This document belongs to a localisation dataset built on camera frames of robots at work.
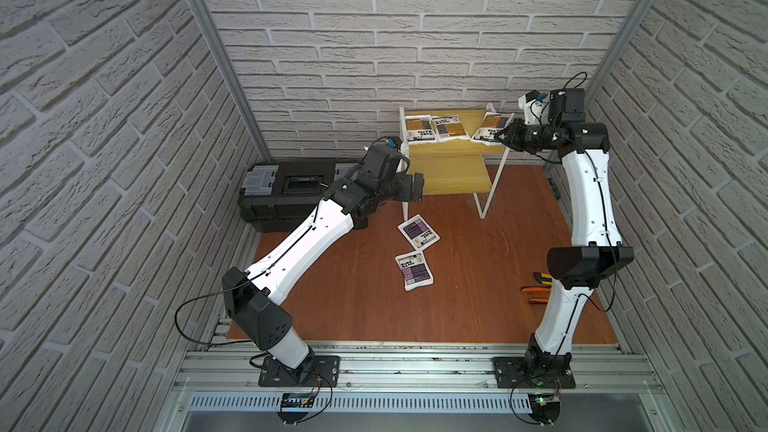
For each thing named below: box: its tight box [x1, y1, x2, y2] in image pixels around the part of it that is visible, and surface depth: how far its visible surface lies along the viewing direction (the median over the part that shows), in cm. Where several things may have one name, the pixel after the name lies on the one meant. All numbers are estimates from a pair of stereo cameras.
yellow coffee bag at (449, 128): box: [431, 115, 471, 143], surface depth 85 cm
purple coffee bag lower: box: [394, 250, 434, 292], surface depth 92 cm
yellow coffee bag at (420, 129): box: [405, 114, 437, 145], surface depth 84 cm
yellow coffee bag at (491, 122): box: [470, 112, 515, 146], surface depth 81 cm
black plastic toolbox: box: [237, 161, 361, 233], surface depth 91 cm
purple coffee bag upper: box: [397, 214, 441, 251], surface depth 102 cm
